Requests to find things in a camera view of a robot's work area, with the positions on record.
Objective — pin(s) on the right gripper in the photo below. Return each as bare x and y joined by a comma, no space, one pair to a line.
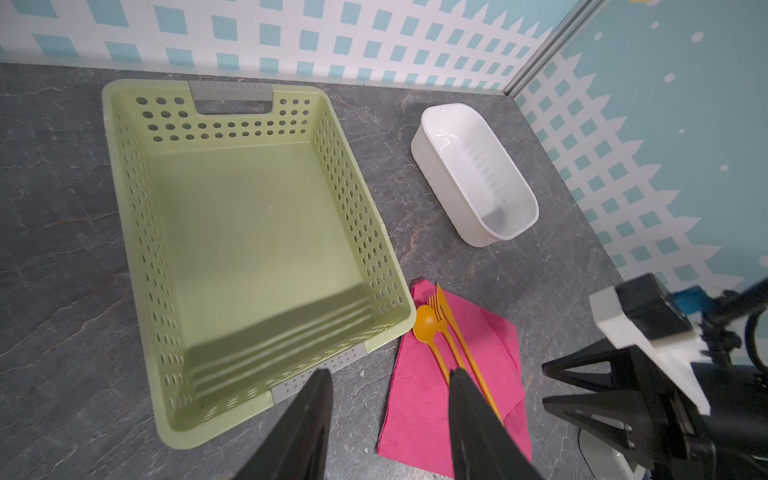
658,427

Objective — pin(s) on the orange spoon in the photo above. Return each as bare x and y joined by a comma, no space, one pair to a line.
424,330

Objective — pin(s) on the green perforated plastic basket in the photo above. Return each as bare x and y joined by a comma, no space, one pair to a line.
256,252

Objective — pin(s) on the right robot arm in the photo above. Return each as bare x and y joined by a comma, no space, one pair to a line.
729,331

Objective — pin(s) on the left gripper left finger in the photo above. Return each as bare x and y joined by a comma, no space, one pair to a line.
297,446

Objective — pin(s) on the white plastic tub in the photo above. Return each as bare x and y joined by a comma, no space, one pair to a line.
476,182

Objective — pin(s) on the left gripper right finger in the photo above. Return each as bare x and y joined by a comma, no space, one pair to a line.
481,448

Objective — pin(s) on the orange chopstick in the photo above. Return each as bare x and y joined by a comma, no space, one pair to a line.
443,327
447,313

